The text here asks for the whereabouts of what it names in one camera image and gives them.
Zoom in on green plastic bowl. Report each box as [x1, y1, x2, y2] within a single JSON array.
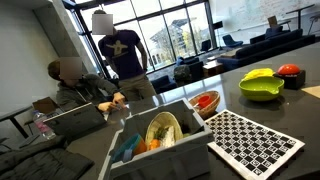
[[238, 75, 285, 103]]

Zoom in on orange plastic cup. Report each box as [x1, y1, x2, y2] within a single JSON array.
[[133, 138, 148, 156]]

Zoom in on clear plastic water bottle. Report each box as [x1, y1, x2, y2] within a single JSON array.
[[32, 109, 57, 140]]

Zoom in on dark puffy jacket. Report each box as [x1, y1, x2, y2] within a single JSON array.
[[0, 134, 95, 180]]

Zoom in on red button on black box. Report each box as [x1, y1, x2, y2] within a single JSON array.
[[272, 63, 306, 90]]

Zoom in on black side table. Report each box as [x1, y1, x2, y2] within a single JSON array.
[[0, 104, 33, 139]]

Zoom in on standing person navy t-shirt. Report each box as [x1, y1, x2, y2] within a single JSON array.
[[91, 9, 158, 101]]

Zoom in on gray plastic bin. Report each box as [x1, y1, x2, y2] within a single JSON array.
[[98, 97, 215, 180]]

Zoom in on dark navy armchair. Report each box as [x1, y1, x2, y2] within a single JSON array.
[[150, 74, 178, 94]]

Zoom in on red plastic scoop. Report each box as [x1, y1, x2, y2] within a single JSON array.
[[193, 95, 213, 110]]

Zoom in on tall black bar table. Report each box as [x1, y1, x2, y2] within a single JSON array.
[[285, 3, 316, 30]]

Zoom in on long dark blue sofa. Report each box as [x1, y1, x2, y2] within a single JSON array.
[[216, 28, 316, 72]]

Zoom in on black white checkerboard calibration board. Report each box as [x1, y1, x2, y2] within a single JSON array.
[[204, 109, 306, 180]]

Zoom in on orange toy fruit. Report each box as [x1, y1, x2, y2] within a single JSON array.
[[148, 138, 162, 151]]

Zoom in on square brown paper sheet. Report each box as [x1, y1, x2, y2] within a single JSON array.
[[300, 85, 320, 100]]

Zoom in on oval woven plate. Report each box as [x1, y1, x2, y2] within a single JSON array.
[[144, 111, 184, 150]]

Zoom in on small open cardboard box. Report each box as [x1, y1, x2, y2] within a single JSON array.
[[32, 96, 63, 116]]

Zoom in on teal plastic cups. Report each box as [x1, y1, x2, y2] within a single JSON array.
[[111, 133, 144, 164]]

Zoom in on gray laptop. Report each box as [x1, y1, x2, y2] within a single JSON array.
[[43, 102, 108, 139]]

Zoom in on wooden coffee table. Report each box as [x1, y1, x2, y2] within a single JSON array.
[[202, 59, 224, 78]]

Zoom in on blue lounge armchair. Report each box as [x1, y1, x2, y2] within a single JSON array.
[[222, 34, 244, 49]]

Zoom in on white toy food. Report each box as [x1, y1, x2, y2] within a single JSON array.
[[161, 125, 176, 148]]

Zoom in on dark backpack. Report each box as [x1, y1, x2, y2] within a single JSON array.
[[173, 64, 193, 84]]

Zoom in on seated person gray hoodie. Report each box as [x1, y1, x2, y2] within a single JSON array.
[[47, 57, 128, 113]]

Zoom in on yellow banana toy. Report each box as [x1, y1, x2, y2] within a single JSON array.
[[243, 67, 276, 82]]

